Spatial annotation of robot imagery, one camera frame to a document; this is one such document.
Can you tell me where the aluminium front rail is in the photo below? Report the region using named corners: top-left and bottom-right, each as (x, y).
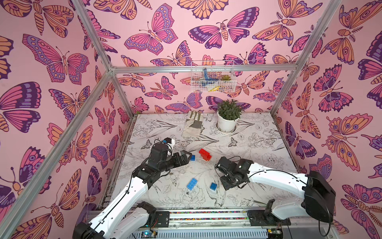
top-left (86, 207), bottom-right (332, 231)

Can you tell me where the blue toy in basket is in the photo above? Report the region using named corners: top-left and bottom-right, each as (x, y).
top-left (202, 68), bottom-right (219, 87)

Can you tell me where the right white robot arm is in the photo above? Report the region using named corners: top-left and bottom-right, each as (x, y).
top-left (215, 157), bottom-right (336, 225)

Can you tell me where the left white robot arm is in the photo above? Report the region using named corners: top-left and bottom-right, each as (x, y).
top-left (73, 141), bottom-right (193, 239)

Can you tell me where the potted green plant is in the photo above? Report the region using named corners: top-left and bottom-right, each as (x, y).
top-left (217, 100), bottom-right (242, 132)

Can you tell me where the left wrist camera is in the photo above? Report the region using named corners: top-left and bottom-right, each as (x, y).
top-left (162, 137), bottom-right (176, 156)

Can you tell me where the red long lego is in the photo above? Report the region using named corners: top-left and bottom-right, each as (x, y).
top-left (202, 154), bottom-right (212, 161)
top-left (199, 148), bottom-right (210, 156)

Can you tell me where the white wire basket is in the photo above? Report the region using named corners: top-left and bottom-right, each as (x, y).
top-left (189, 61), bottom-right (237, 94)

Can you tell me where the blue long lego left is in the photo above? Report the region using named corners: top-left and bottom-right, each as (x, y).
top-left (187, 178), bottom-right (198, 191)

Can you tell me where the small blue lego near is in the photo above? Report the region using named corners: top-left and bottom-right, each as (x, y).
top-left (210, 183), bottom-right (217, 191)

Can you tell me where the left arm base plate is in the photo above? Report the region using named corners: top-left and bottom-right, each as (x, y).
top-left (128, 211), bottom-right (170, 229)

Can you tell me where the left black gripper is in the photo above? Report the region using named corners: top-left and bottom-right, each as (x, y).
top-left (158, 150), bottom-right (192, 173)

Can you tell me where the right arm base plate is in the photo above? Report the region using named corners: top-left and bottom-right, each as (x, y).
top-left (247, 210), bottom-right (291, 227)

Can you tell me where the red long lego top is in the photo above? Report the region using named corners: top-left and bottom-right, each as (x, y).
top-left (199, 148), bottom-right (210, 156)

